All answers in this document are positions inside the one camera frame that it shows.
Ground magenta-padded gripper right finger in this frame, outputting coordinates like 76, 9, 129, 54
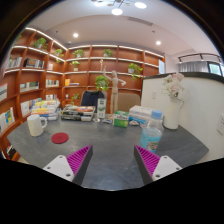
133, 144, 184, 186

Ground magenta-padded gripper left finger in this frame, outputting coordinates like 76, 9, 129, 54
42, 144, 94, 186

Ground clear water bottle blue cap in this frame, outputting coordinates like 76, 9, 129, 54
139, 109, 165, 154

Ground flat round red coaster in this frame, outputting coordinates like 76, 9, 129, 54
51, 132, 70, 145

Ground white ceramic mug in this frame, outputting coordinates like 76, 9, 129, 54
26, 114, 48, 138

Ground white vase with flowers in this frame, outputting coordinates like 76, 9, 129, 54
161, 72, 186, 131

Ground stack of dark books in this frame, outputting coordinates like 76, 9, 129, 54
60, 105, 96, 122

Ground stack of colourful books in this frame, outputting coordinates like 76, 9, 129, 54
31, 99, 61, 122

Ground stack of white boxes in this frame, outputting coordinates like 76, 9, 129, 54
128, 105, 158, 125

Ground green white tissue box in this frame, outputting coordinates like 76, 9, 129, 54
112, 110, 130, 128

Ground white green milk carton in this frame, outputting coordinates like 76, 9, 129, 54
96, 97, 108, 120

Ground chair with dark jacket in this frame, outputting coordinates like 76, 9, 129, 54
80, 89, 105, 108

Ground tan chair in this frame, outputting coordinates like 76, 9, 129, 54
108, 92, 142, 114

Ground wooden artist mannequin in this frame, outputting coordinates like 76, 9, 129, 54
102, 65, 127, 114

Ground orange wooden shelf unit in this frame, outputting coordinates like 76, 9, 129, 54
0, 26, 166, 161

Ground ceiling lights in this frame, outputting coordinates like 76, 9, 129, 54
72, 0, 163, 47

